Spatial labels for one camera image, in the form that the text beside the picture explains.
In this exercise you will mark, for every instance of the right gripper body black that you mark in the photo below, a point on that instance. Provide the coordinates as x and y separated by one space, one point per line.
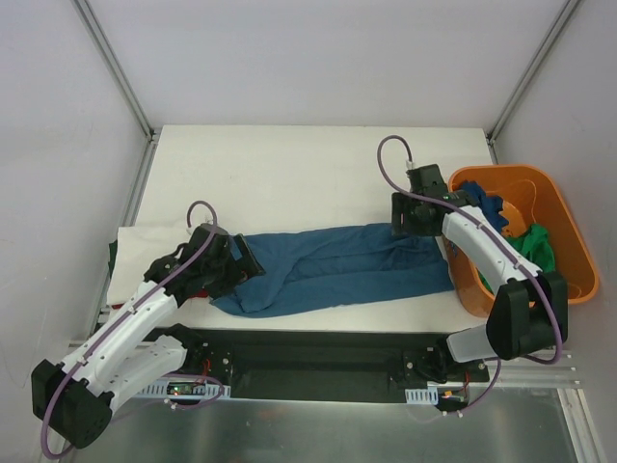
400 215

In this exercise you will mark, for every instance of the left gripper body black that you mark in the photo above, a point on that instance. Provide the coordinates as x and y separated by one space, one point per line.
239 260

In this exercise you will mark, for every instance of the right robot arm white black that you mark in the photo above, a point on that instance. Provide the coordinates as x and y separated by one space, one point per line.
530 308

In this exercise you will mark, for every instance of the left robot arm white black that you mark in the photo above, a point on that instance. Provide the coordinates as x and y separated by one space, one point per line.
79 396

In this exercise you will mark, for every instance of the dark blue t shirt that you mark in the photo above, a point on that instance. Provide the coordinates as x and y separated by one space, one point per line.
491 205

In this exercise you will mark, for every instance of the white folded t shirt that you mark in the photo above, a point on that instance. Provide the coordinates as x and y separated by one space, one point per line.
138 248

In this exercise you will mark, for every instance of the dark green folded t shirt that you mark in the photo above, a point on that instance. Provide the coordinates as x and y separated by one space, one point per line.
113 252

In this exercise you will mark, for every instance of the orange plastic basket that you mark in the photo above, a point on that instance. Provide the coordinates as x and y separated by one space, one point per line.
529 197

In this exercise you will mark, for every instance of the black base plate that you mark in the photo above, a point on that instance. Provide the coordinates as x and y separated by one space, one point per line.
327 366

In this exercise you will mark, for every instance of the left grey cable duct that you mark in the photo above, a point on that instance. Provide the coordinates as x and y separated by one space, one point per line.
182 390

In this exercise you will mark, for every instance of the grey cable duct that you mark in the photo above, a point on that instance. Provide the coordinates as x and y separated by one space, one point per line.
182 390
427 396

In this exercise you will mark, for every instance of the right grey cable duct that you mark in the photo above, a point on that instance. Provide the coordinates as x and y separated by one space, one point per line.
427 396

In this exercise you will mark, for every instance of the right aluminium frame post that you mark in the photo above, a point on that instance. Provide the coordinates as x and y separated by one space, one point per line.
542 52

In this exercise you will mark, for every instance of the aluminium frame post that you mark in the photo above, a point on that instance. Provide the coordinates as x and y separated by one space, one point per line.
87 15
542 52

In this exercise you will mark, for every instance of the left aluminium frame post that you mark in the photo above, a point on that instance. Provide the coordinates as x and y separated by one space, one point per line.
87 15

